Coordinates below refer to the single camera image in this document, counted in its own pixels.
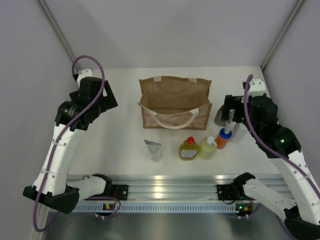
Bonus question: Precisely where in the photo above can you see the burlap canvas tote bag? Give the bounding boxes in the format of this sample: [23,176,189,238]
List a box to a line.
[138,76,212,131]

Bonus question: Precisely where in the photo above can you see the perforated grey cable duct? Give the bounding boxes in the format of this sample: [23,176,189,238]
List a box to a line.
[73,202,239,214]

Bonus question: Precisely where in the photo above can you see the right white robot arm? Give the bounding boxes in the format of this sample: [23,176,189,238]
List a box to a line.
[220,74,320,240]

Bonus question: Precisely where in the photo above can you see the beige pump dispenser bottle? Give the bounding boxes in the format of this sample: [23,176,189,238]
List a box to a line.
[214,105,235,127]

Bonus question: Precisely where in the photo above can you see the silver squeeze tube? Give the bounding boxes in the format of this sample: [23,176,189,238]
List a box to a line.
[144,139,162,162]

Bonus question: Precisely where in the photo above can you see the yellow bottle red cap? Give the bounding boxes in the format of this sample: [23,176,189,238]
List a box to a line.
[179,136,200,161]

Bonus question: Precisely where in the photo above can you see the pale green lotion bottle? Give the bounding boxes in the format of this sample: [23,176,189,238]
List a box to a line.
[198,136,218,160]

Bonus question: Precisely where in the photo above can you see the aluminium mounting rail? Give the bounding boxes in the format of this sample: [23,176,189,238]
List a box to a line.
[64,174,291,203]

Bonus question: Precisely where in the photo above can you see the orange bottle blue cap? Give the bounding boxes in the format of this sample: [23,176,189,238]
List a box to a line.
[216,121,236,149]

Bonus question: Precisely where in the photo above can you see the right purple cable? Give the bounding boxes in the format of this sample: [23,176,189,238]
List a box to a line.
[224,74,320,236]

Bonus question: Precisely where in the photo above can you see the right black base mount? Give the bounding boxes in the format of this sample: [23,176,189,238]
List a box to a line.
[216,184,249,201]

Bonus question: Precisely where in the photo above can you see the white tube black cap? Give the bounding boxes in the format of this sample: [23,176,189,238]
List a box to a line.
[229,123,248,144]

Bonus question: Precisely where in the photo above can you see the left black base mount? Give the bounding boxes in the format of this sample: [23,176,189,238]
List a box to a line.
[109,184,129,201]

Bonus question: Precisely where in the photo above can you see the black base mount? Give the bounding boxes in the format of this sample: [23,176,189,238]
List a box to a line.
[216,184,249,201]
[109,184,129,201]

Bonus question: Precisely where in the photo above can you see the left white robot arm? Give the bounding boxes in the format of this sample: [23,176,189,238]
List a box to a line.
[23,69,118,214]

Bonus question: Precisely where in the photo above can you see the right aluminium frame post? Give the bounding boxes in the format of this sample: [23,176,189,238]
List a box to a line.
[260,0,307,72]

